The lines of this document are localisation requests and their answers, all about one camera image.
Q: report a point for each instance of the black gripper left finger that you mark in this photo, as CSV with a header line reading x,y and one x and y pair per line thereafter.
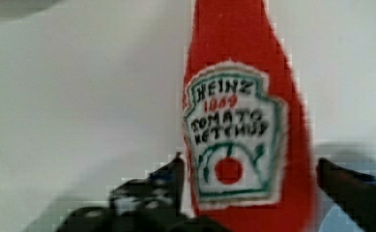
x,y
151,204

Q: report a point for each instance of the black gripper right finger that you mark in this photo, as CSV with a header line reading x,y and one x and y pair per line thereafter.
x,y
353,192

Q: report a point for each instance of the red plush ketchup bottle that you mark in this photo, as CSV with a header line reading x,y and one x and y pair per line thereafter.
x,y
244,125

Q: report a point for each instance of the lilac round plate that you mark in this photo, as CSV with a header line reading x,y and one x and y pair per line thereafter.
x,y
20,8

